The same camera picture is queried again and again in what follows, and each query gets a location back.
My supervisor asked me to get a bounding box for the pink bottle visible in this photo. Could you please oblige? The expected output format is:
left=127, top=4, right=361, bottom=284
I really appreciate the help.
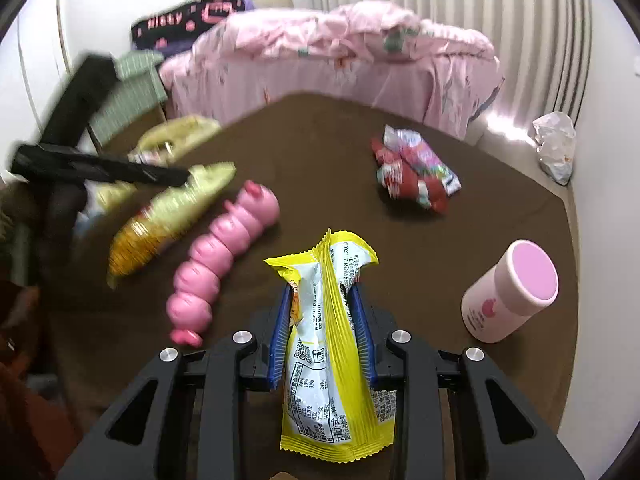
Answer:
left=461, top=240, right=559, bottom=345

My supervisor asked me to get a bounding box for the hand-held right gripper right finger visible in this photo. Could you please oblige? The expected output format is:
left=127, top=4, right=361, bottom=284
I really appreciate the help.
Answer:
left=345, top=282, right=583, bottom=480

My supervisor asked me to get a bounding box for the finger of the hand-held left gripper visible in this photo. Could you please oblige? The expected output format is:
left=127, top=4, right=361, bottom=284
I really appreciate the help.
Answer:
left=80, top=151, right=192, bottom=187

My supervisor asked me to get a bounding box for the pleated curtain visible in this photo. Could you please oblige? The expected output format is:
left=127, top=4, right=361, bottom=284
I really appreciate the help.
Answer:
left=305, top=0, right=593, bottom=126

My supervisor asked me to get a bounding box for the pink caterpillar toy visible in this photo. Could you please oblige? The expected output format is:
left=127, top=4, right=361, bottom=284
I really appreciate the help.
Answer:
left=166, top=180, right=281, bottom=348

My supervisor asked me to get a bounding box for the black pink printed cloth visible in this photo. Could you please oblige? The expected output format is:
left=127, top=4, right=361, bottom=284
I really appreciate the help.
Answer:
left=131, top=0, right=256, bottom=53

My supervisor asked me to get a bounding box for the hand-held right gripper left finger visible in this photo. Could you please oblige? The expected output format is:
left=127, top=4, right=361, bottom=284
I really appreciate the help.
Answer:
left=57, top=280, right=296, bottom=480

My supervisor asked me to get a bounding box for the yellow plastic bag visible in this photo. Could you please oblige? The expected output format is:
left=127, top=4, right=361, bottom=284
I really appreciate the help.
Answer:
left=95, top=115, right=223, bottom=211

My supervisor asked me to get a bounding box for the pale green orange snack packet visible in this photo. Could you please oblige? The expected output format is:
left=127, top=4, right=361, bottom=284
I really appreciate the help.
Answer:
left=107, top=161, right=237, bottom=278

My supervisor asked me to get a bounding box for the white plastic bag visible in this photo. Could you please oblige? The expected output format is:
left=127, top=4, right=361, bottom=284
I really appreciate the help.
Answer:
left=531, top=111, right=577, bottom=186

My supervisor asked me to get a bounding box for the yellow white snack packet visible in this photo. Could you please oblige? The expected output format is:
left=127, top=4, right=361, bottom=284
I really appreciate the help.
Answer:
left=264, top=228, right=398, bottom=462

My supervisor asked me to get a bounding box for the purple white crumpled wrapper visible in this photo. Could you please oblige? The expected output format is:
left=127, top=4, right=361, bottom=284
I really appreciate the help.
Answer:
left=382, top=125, right=461, bottom=195

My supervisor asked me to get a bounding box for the green striped box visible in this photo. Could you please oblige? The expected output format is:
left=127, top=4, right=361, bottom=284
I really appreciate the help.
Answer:
left=90, top=50, right=168, bottom=145

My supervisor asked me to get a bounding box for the crumpled red wrapper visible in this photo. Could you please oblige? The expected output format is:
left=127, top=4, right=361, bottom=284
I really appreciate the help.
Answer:
left=371, top=139, right=451, bottom=216

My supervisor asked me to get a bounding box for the pink floral bed quilt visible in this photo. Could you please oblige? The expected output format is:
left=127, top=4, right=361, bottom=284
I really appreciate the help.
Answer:
left=160, top=1, right=506, bottom=138

